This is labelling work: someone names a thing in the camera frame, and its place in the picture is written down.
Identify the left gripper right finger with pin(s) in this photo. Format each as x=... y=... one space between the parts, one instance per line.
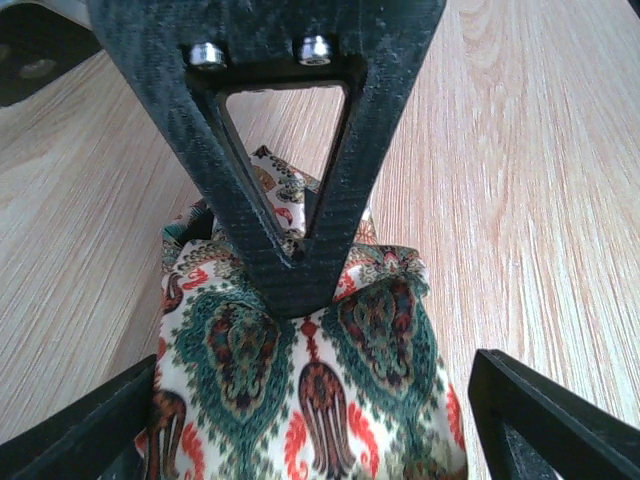
x=532 y=428

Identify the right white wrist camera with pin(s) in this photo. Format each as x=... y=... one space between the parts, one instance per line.
x=40 y=42

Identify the floral patterned tie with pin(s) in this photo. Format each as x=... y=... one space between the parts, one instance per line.
x=355 y=390

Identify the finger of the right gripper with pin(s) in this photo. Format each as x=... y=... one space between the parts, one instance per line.
x=323 y=83

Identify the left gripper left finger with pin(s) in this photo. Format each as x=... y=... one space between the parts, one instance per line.
x=84 y=439

